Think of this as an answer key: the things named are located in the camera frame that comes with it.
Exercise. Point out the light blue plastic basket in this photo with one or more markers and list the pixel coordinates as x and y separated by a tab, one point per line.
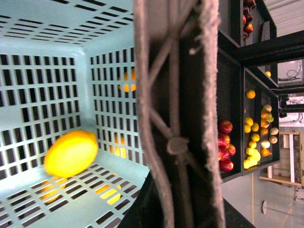
68	65

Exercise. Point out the red apple centre front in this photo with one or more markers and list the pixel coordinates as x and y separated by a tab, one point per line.
225	126

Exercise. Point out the yellow lemon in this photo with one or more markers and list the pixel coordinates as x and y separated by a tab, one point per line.
71	154
250	94

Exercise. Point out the grey-brown basket handle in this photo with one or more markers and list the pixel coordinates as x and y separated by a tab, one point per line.
176	52

